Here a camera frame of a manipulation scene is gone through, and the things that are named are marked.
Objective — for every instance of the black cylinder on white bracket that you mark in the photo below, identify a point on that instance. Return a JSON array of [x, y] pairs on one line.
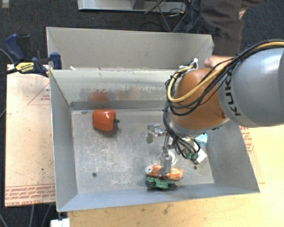
[[201, 156]]

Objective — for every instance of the pale blue crumpled packet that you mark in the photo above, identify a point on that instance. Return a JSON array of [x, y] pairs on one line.
[[201, 139]]

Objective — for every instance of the orange toy bell pepper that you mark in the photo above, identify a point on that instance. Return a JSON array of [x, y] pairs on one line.
[[103, 120]]

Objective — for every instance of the person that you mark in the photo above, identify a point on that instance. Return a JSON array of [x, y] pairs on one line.
[[222, 20]]

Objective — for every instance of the brown cardboard board, red print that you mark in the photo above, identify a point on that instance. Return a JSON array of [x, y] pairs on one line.
[[28, 136]]

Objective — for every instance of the grey metal bin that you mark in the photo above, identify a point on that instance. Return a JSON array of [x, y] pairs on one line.
[[113, 150]]

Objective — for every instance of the orange and white toy food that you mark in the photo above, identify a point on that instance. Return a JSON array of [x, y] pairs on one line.
[[176, 174]]

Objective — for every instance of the person's hand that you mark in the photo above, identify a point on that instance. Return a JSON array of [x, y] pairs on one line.
[[217, 61]]

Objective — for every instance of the green toy car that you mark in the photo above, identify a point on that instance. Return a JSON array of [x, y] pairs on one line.
[[159, 184]]

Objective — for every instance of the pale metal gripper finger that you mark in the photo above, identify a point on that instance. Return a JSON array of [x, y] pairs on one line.
[[153, 131], [165, 164]]

